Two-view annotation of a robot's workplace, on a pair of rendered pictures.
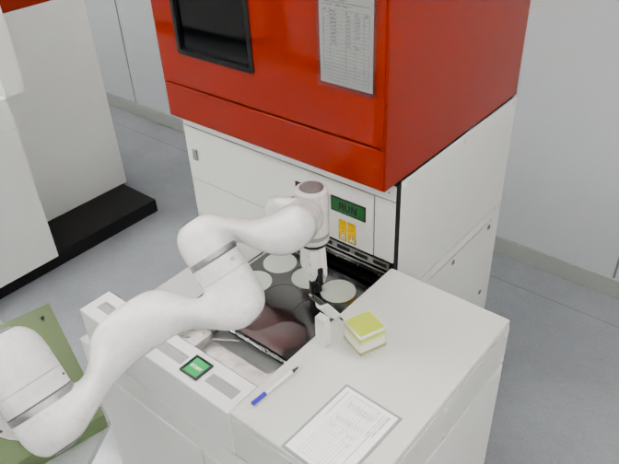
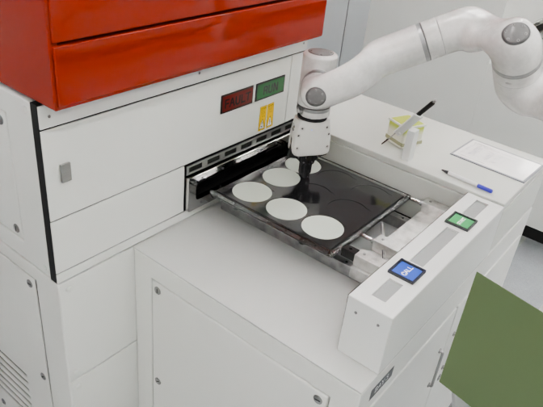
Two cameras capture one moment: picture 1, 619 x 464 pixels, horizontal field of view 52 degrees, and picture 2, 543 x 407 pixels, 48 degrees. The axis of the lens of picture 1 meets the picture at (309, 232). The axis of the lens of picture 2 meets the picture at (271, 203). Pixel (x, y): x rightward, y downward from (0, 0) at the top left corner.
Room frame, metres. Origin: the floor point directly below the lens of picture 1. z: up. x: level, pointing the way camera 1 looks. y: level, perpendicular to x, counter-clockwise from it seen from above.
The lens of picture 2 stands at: (1.58, 1.39, 1.66)
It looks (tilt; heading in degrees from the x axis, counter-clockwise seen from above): 31 degrees down; 264
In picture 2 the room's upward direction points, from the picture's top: 6 degrees clockwise
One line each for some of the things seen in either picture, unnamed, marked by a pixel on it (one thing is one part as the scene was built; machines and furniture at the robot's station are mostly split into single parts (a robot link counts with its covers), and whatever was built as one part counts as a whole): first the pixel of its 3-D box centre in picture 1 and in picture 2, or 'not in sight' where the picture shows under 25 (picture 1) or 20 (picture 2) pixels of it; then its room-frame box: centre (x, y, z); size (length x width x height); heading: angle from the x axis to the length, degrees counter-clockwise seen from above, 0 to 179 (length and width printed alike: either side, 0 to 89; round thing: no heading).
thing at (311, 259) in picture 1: (313, 254); (309, 132); (1.36, -0.01, 1.03); 0.10 x 0.07 x 0.11; 16
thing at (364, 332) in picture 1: (365, 333); (405, 132); (1.08, -0.12, 1.00); 0.07 x 0.07 x 0.07; 27
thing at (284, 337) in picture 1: (283, 296); (312, 194); (1.35, 0.08, 0.90); 0.34 x 0.34 x 0.01; 49
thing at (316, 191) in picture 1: (310, 209); (317, 78); (1.36, -0.01, 1.17); 0.09 x 0.08 x 0.13; 82
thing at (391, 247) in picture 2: (196, 342); (391, 249); (1.19, 0.30, 0.89); 0.08 x 0.03 x 0.03; 139
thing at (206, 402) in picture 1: (166, 365); (429, 270); (1.12, 0.37, 0.89); 0.55 x 0.09 x 0.14; 49
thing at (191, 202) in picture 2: (326, 258); (246, 166); (1.52, -0.05, 0.89); 0.44 x 0.02 x 0.10; 49
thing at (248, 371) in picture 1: (219, 364); (405, 245); (1.14, 0.24, 0.87); 0.36 x 0.08 x 0.03; 49
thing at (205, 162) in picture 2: (326, 239); (246, 144); (1.52, -0.05, 0.96); 0.44 x 0.01 x 0.02; 49
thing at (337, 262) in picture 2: not in sight; (300, 242); (1.38, 0.21, 0.84); 0.50 x 0.02 x 0.03; 139
